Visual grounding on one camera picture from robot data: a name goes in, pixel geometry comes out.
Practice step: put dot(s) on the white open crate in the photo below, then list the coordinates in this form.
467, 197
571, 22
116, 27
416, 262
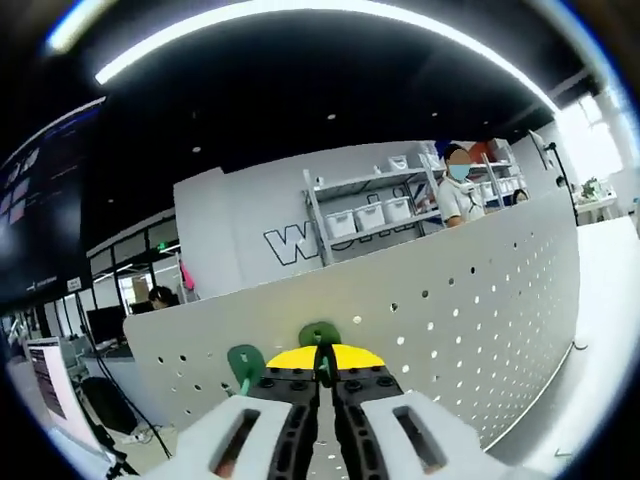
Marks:
398, 164

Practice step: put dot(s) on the small green plant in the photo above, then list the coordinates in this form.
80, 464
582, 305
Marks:
590, 187

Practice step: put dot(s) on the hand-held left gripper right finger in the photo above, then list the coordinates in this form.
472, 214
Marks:
425, 440

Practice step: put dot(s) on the pink hanging cloth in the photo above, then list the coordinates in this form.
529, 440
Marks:
188, 277

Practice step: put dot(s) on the large dark wall display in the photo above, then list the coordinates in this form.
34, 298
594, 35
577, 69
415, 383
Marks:
45, 210

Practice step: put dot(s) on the open silver laptop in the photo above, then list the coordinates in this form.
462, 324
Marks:
47, 380

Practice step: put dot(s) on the green hook assembly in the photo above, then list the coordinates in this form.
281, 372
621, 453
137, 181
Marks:
320, 331
246, 360

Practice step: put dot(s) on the black computer monitor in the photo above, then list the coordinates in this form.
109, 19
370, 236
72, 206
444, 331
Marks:
105, 325

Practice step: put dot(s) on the grey perforated mounting plate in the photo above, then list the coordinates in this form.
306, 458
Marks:
450, 310

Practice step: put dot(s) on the white storage bin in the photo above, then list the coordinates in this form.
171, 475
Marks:
397, 211
370, 218
341, 225

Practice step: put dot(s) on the grey metal shelving unit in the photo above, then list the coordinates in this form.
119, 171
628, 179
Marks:
360, 181

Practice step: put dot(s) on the long ceiling strip light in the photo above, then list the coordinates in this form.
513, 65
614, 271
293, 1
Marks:
125, 65

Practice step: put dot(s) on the black camera stand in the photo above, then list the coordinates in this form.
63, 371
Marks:
563, 181

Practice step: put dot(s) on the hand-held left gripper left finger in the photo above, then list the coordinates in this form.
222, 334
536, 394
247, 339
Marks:
225, 440

